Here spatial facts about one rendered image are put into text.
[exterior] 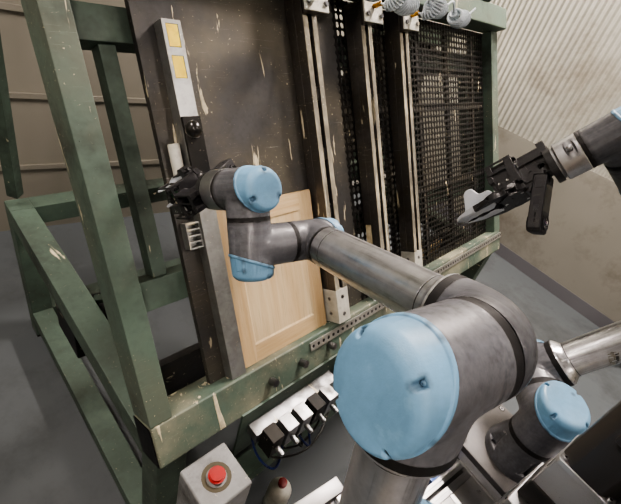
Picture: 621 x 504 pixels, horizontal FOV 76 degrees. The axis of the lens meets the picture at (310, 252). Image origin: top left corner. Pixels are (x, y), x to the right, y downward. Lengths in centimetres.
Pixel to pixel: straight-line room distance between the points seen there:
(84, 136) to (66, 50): 16
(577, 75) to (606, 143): 340
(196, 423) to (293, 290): 49
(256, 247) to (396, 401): 39
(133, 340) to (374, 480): 71
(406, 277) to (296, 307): 84
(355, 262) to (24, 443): 187
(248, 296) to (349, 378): 85
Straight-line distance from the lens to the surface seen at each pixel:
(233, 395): 124
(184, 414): 117
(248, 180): 63
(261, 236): 66
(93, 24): 114
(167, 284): 114
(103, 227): 98
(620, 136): 87
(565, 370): 117
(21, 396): 238
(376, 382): 36
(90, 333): 150
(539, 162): 90
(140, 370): 107
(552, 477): 84
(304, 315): 138
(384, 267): 57
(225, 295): 114
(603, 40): 424
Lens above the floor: 190
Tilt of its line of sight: 35 degrees down
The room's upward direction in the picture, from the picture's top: 17 degrees clockwise
